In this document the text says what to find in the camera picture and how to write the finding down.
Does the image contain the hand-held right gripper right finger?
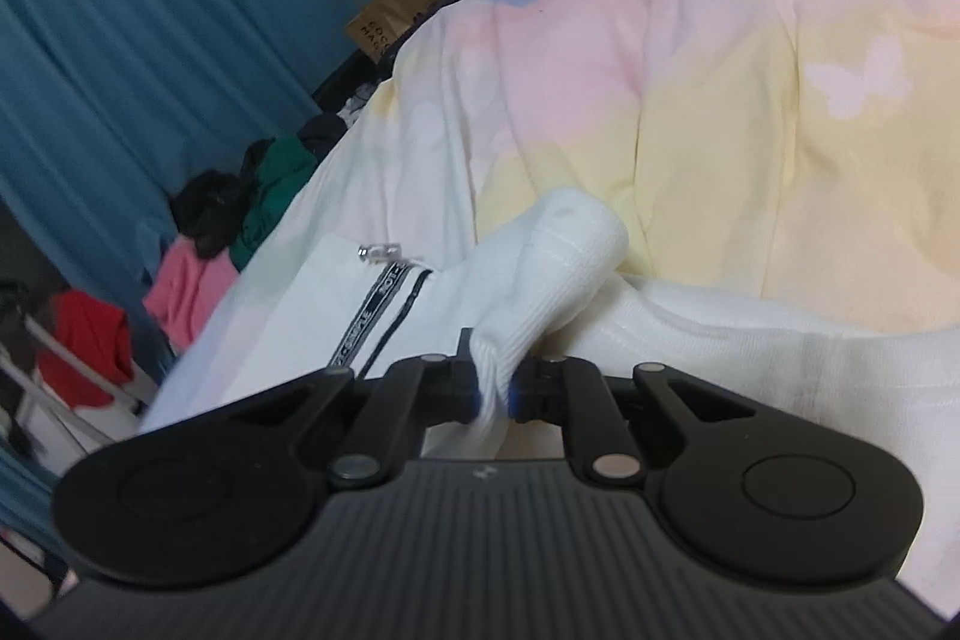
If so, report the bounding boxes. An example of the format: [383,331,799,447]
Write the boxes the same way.
[512,353,755,486]

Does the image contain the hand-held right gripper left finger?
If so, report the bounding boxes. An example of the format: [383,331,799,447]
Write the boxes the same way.
[225,353,482,488]

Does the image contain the pastel tie-dye hoodie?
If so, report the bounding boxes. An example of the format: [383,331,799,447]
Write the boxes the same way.
[139,0,960,615]

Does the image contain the green garment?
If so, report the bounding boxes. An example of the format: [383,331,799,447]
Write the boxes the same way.
[228,135,320,273]

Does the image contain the pink garment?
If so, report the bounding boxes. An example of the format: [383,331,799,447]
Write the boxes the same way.
[142,234,242,354]

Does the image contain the dark navy garment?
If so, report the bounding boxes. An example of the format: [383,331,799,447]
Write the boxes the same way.
[298,110,350,159]

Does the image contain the black garment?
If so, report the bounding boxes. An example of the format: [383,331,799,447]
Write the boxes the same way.
[170,168,253,259]

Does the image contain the red garment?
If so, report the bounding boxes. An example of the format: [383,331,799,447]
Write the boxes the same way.
[37,288,137,409]

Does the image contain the brown paper bag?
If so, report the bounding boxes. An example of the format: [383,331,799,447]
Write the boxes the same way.
[344,0,445,64]

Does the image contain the white drying rack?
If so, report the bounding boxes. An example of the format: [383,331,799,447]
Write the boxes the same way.
[0,310,145,455]

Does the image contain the blue curtain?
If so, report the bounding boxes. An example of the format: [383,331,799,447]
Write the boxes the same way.
[0,0,415,566]

